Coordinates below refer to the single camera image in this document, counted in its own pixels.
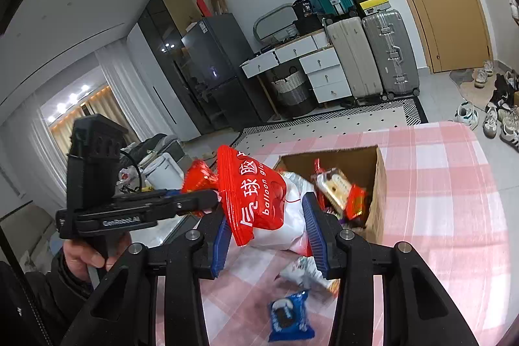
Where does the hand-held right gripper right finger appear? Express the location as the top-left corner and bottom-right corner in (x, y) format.
(301, 191), (480, 346)

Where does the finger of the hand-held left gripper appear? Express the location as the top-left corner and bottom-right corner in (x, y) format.
(113, 188), (180, 208)
(155, 189), (220, 220)

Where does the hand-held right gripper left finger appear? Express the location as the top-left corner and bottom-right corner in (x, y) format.
(71, 208), (228, 346)

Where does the shiny orange-red snack packet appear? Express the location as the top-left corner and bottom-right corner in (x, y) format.
(179, 159), (222, 219)

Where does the red and white gum bag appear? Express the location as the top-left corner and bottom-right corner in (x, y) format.
(216, 144), (316, 256)

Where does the brown cardboard box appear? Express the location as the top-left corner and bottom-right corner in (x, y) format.
(274, 144), (389, 250)

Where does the person's left forearm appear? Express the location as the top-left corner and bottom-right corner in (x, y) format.
(0, 248), (99, 346)

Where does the person's left hand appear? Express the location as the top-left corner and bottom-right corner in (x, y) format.
(62, 230), (133, 280)

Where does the white floor appliance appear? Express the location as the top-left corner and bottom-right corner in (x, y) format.
(143, 152), (184, 191)

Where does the white printed snack packet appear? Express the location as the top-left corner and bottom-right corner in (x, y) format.
(279, 255), (342, 297)

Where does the white curtain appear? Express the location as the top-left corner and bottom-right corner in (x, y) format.
(23, 45), (123, 185)

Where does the blue cookie packet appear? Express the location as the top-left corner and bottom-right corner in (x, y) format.
(267, 288), (316, 343)

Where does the black and white patterned rug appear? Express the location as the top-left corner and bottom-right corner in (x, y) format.
(234, 96), (429, 147)

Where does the pink plaid tablecloth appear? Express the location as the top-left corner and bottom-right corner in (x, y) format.
(198, 120), (512, 346)

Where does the dark glass cabinet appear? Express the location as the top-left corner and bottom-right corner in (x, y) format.
(136, 0), (228, 137)

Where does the grey refrigerator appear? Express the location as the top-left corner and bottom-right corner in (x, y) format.
(179, 12), (277, 128)

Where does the wicker basket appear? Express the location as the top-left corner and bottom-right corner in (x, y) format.
(270, 66), (316, 118)

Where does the white drawer desk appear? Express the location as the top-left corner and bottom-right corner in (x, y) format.
(240, 30), (354, 108)

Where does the beige suitcase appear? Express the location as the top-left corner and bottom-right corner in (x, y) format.
(323, 16), (384, 106)

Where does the flat brown cardboard carton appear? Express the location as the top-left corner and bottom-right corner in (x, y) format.
(157, 0), (200, 33)

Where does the oval grey mirror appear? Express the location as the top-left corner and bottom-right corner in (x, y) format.
(252, 3), (299, 43)

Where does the silver suitcase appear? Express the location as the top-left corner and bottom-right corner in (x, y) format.
(361, 8), (421, 102)

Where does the small open cardboard carton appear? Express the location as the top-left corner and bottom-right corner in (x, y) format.
(207, 0), (230, 17)

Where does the group of sneakers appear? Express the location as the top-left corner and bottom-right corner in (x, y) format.
(453, 59), (519, 151)

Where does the grey doormat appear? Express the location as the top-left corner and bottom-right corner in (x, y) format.
(448, 67), (500, 112)

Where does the black bag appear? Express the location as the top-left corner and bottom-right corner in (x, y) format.
(291, 0), (326, 35)

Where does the black and yellow shoe box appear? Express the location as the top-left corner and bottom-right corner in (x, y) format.
(356, 0), (391, 17)

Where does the shoe rack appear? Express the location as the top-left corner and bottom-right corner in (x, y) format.
(496, 0), (519, 27)

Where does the black cable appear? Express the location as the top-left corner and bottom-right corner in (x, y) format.
(119, 149), (143, 193)

